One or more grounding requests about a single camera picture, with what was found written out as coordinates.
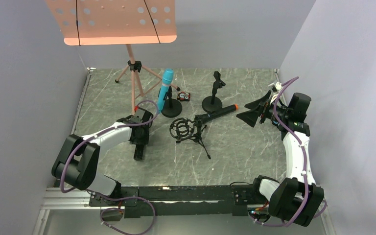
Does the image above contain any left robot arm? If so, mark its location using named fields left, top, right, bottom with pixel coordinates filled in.
left=51, top=108, right=154, bottom=198

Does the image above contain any black tall mic stand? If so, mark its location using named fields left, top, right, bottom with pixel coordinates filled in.
left=202, top=71, right=226, bottom=113

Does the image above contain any black microphone silver grille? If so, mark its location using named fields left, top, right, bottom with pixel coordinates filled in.
left=133, top=144, right=145, bottom=161

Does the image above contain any black round-base mic stand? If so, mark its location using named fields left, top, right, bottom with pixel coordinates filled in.
left=161, top=87, right=182, bottom=118

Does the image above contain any black microphone orange tip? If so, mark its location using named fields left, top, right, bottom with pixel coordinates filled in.
left=194, top=104, right=238, bottom=125

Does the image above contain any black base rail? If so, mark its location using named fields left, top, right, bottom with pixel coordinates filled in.
left=89, top=184, right=267, bottom=218

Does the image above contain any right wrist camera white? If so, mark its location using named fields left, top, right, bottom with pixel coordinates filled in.
left=268, top=82, right=283, bottom=103

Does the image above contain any black shock mount tripod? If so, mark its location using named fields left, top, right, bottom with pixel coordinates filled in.
left=169, top=115, right=211, bottom=160

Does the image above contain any small red black cube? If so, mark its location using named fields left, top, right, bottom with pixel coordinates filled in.
left=177, top=92, right=190, bottom=102

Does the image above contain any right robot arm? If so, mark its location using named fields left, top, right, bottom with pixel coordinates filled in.
left=237, top=91, right=324, bottom=227

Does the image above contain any blue microphone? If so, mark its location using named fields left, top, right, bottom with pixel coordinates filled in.
left=157, top=69, right=174, bottom=112

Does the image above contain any pink music stand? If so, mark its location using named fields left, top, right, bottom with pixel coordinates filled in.
left=46, top=0, right=177, bottom=108

